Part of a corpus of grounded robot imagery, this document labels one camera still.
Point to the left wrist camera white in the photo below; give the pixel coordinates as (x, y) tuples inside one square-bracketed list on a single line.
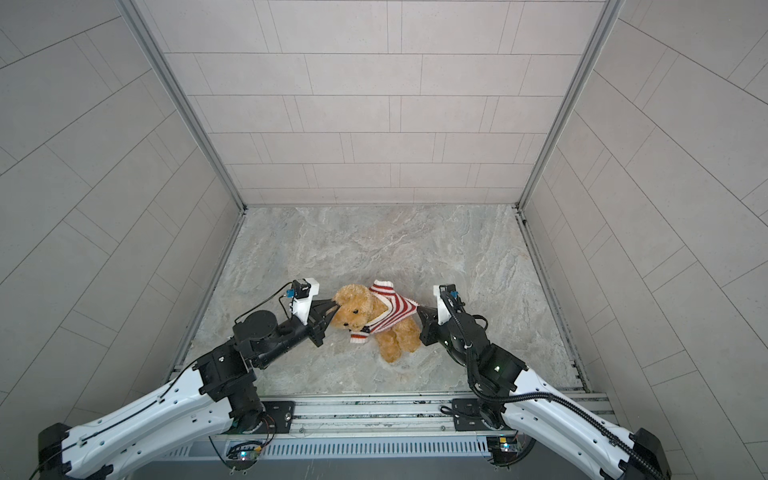
[(301, 294)]

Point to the left green circuit board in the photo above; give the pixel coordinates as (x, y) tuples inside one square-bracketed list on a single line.
[(244, 455)]

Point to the green circuit board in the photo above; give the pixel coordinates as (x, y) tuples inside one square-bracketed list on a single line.
[(504, 451), (244, 455)]

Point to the white ventilation grille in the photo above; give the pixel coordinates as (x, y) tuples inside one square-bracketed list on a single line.
[(376, 447)]

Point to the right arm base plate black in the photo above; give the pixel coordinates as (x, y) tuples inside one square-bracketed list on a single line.
[(473, 415)]

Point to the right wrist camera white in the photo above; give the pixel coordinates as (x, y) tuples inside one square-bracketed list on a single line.
[(445, 299)]

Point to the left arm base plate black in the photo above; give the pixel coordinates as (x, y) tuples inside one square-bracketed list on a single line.
[(276, 418)]

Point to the brown plush teddy bear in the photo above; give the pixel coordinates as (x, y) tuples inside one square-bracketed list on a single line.
[(379, 312)]

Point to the aluminium mounting rail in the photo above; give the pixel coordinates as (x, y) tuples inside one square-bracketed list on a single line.
[(389, 416)]

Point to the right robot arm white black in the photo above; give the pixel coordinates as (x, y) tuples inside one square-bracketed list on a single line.
[(513, 395)]

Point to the right aluminium corner post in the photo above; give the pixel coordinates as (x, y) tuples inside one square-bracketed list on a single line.
[(605, 22)]

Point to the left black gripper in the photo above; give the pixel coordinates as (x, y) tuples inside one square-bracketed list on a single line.
[(319, 311)]

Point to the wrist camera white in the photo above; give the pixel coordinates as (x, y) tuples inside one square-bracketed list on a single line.
[(445, 299), (301, 294)]

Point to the right green circuit board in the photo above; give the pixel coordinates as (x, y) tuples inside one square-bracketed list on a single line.
[(504, 451)]

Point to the red white striped knit sweater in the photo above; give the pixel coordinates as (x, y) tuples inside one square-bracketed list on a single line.
[(398, 309)]

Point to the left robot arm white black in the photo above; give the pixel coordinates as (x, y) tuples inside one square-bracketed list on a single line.
[(215, 395)]

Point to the left aluminium corner post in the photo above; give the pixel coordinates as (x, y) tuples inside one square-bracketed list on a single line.
[(143, 36)]

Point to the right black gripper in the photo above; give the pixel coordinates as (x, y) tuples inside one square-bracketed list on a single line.
[(430, 328)]

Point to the aluminium corner post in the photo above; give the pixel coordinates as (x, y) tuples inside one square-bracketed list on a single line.
[(143, 36), (605, 22)]

